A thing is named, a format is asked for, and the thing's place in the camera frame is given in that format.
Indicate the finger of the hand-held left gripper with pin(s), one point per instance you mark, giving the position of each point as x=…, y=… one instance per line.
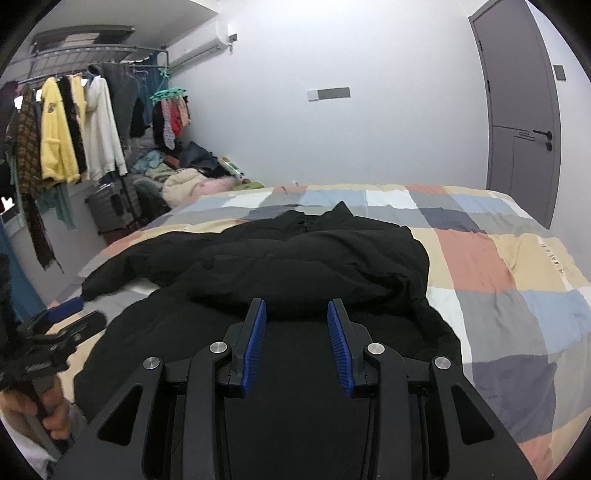
x=64, y=308
x=83, y=325

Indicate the dark grey hanging hoodie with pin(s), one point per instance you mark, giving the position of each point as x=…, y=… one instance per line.
x=122, y=101

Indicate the cream plush coat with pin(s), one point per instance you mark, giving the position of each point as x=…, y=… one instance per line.
x=182, y=184

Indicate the small hanging garments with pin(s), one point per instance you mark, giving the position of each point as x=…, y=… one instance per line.
x=171, y=120

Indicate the white air conditioner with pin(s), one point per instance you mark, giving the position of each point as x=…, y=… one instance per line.
x=198, y=39

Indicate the green plush item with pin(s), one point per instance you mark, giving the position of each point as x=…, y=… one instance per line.
x=249, y=185

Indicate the checkered bed quilt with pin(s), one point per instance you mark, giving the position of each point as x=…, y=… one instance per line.
x=485, y=258

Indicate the brown houndstooth coat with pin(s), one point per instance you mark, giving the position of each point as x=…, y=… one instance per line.
x=27, y=152

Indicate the green clip hanger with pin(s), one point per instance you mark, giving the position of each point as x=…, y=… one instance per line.
x=168, y=93

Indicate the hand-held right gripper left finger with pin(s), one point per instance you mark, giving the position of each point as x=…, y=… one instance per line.
x=254, y=350

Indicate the pile of clothes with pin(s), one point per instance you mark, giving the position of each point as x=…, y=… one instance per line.
x=194, y=159

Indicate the black puffer jacket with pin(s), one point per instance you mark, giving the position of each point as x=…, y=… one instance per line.
x=300, y=251

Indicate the white hoodie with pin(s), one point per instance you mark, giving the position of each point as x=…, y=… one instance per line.
x=104, y=134

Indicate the grey suitcase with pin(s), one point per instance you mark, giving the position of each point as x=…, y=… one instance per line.
x=108, y=205

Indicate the grey wall switch panel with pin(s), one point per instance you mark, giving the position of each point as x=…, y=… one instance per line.
x=328, y=93

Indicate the dark light switch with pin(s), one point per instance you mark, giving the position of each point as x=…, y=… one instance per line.
x=559, y=73

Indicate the metal clothes rack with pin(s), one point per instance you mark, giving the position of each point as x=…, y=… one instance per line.
x=83, y=53

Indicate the person's left hand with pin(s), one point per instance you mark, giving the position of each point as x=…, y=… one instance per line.
x=57, y=422

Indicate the grey door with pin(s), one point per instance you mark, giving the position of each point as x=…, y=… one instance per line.
x=517, y=92

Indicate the teal hanging garment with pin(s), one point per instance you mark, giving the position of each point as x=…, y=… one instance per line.
x=62, y=203

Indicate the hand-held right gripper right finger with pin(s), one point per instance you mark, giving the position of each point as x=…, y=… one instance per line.
x=340, y=350

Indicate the yellow fleece jacket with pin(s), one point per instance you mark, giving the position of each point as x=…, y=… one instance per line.
x=53, y=138

